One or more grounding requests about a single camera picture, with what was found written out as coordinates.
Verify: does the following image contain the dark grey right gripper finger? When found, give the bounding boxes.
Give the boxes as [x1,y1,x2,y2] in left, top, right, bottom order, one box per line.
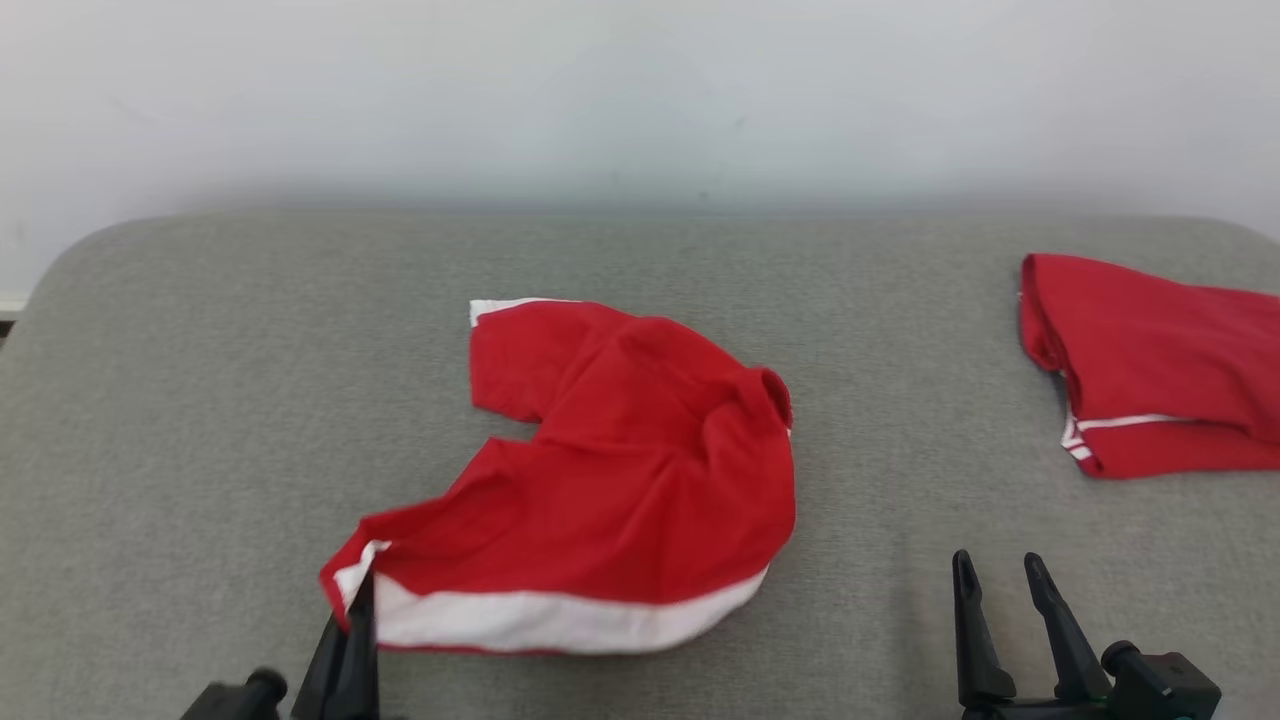
[1023,552,1111,701]
[952,550,1016,709]

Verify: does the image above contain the red basketball jersey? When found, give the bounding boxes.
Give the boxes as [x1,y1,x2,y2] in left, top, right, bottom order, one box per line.
[1018,253,1280,479]

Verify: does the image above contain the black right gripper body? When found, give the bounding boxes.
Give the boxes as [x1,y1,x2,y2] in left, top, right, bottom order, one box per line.
[962,695,1126,720]

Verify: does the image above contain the grey fabric mat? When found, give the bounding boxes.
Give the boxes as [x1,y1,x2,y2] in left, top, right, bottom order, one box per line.
[0,212,1280,720]

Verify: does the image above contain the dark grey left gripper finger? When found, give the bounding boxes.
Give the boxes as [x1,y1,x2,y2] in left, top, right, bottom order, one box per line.
[292,590,359,720]
[345,570,381,720]

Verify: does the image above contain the red shorts with white trim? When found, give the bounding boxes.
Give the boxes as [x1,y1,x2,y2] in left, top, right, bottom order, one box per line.
[320,297,798,656]

